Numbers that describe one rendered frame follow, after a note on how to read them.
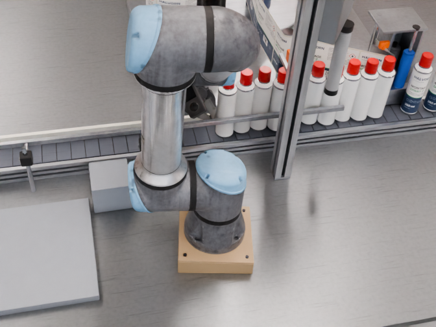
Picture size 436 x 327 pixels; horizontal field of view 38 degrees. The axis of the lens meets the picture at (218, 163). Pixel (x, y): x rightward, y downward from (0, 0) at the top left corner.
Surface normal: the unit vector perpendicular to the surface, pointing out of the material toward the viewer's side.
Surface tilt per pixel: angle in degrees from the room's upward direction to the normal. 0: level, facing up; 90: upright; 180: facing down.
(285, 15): 0
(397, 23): 0
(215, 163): 10
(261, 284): 0
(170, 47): 70
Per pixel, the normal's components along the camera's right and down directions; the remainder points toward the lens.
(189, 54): 0.12, 0.58
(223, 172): 0.21, -0.71
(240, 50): 0.63, 0.41
